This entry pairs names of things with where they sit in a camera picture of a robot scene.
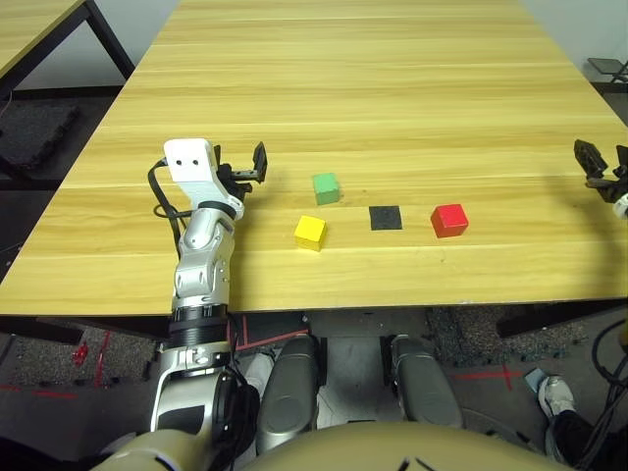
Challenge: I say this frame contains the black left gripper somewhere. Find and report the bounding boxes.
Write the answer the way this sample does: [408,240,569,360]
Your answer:
[215,140,270,198]

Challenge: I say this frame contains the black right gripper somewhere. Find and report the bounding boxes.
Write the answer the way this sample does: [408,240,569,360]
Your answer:
[573,139,628,203]

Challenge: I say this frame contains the green wooden block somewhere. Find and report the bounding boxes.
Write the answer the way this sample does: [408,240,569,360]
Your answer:
[312,172,341,206]

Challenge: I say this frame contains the yellow wooden block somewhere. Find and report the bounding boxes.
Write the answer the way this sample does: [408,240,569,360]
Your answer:
[293,215,329,253]

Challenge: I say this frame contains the red wooden block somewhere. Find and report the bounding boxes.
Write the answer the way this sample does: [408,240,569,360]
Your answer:
[430,203,470,239]

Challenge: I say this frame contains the black flat stand plate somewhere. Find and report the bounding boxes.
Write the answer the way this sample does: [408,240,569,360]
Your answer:
[587,57,628,84]

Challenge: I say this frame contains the black square pad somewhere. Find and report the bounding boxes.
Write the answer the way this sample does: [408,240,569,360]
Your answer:
[368,205,403,232]

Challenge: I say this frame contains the black table foot bar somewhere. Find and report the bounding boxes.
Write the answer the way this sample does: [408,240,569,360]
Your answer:
[0,316,84,345]
[496,303,628,339]

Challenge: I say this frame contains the speckled rubber floor mat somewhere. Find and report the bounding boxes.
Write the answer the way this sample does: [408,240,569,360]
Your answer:
[425,306,590,368]

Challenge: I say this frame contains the black foam floor mat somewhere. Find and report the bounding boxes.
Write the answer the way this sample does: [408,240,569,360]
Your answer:
[0,100,82,171]

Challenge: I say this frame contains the grey left robot leg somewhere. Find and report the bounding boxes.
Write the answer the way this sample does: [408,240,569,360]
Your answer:
[255,334,320,455]

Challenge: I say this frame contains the grey robot leg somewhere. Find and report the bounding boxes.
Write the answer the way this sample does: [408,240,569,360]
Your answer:
[390,334,463,428]
[255,334,320,455]

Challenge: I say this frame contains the grey square floor pad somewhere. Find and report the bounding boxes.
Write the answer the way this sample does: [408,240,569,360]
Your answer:
[522,367,547,393]

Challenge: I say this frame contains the white sneaker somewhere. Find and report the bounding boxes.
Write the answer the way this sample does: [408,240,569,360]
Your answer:
[537,375,575,418]

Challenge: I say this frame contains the red tape strip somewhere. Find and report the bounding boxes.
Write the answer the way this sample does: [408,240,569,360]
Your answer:
[94,331,112,389]

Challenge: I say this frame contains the grey right robot leg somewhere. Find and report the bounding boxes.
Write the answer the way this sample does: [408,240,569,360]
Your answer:
[390,334,463,428]

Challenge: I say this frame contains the dark trouser leg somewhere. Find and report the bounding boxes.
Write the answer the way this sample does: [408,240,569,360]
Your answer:
[544,410,596,467]

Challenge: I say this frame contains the tan robot torso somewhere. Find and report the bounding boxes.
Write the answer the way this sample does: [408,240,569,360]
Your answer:
[237,421,575,471]

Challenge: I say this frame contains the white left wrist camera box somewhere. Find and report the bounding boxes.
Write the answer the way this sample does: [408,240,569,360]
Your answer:
[163,138,245,220]

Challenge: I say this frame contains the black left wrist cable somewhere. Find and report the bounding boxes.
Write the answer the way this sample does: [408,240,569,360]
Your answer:
[147,156,197,256]

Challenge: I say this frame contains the wooden side table black frame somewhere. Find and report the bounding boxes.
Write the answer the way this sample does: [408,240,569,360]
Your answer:
[0,0,136,99]

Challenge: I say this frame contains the black cable bundle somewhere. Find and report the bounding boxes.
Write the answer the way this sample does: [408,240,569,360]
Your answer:
[583,318,628,467]

